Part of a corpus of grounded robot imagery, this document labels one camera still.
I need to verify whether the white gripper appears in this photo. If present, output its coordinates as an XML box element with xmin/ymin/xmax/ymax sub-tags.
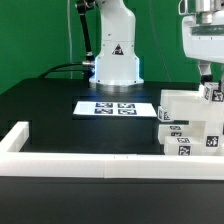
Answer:
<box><xmin>178</xmin><ymin>0</ymin><xmax>224</xmax><ymax>90</ymax></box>

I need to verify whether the white chair back frame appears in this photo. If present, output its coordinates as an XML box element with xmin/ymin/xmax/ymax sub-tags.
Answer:
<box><xmin>158</xmin><ymin>90</ymin><xmax>224</xmax><ymax>122</ymax></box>

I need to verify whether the small white chair part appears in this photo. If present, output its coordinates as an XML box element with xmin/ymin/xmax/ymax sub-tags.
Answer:
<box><xmin>158</xmin><ymin>124</ymin><xmax>188</xmax><ymax>144</ymax></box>

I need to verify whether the white tagged cube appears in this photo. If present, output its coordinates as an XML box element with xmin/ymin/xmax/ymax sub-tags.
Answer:
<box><xmin>203</xmin><ymin>82</ymin><xmax>224</xmax><ymax>102</ymax></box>

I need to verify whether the white chair seat block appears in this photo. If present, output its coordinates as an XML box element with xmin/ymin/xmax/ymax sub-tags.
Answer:
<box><xmin>189</xmin><ymin>121</ymin><xmax>224</xmax><ymax>156</ymax></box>

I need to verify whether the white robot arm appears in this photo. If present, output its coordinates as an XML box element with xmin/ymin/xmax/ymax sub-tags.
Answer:
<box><xmin>76</xmin><ymin>0</ymin><xmax>224</xmax><ymax>91</ymax></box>

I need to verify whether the white marker base sheet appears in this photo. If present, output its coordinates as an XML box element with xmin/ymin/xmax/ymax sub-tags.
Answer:
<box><xmin>73</xmin><ymin>101</ymin><xmax>156</xmax><ymax>117</ymax></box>

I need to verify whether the black cable hose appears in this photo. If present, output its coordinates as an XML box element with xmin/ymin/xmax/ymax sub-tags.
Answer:
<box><xmin>38</xmin><ymin>0</ymin><xmax>98</xmax><ymax>80</ymax></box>

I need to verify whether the thin white cable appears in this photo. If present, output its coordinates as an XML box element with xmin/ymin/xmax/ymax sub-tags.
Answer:
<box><xmin>66</xmin><ymin>0</ymin><xmax>74</xmax><ymax>80</ymax></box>

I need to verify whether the white U-shaped fence frame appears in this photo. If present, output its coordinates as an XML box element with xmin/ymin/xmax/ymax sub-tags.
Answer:
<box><xmin>0</xmin><ymin>122</ymin><xmax>224</xmax><ymax>180</ymax></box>

